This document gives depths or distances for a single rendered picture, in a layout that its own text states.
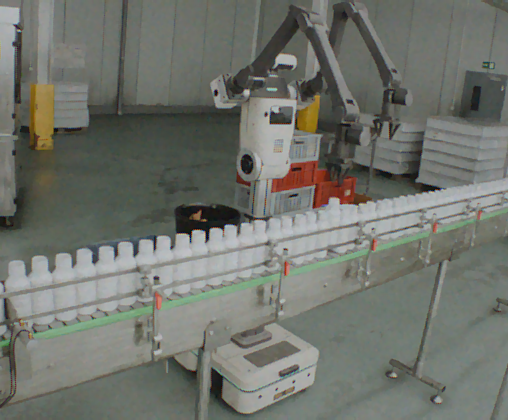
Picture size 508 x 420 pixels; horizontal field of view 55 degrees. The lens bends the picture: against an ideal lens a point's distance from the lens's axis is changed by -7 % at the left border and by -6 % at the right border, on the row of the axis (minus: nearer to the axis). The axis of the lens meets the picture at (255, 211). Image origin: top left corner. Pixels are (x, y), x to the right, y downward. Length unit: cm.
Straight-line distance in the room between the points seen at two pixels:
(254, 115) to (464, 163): 607
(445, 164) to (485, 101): 428
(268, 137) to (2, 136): 309
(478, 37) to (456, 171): 506
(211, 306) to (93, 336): 37
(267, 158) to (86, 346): 133
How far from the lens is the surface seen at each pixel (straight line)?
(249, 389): 250
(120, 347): 141
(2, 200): 509
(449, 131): 821
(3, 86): 491
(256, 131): 232
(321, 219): 181
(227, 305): 157
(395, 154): 885
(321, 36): 190
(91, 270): 131
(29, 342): 112
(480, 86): 1238
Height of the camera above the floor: 164
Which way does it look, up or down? 16 degrees down
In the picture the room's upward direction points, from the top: 6 degrees clockwise
